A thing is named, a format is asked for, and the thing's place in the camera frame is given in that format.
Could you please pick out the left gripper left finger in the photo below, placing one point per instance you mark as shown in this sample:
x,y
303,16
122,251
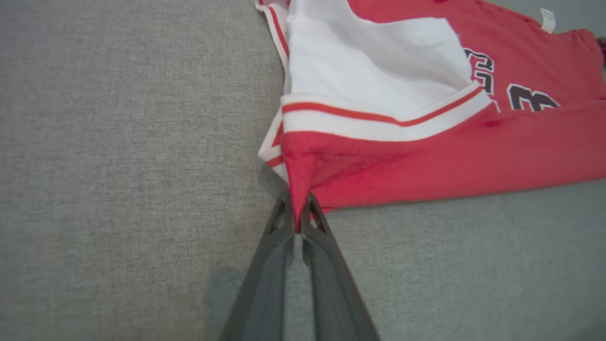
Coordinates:
x,y
265,284

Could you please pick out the red lettered sports jersey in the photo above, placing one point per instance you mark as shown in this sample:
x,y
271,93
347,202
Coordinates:
x,y
426,166

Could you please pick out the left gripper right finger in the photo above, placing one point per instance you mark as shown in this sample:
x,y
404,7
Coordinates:
x,y
331,293

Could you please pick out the grey fabric sofa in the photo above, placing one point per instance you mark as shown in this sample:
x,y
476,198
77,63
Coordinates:
x,y
94,189

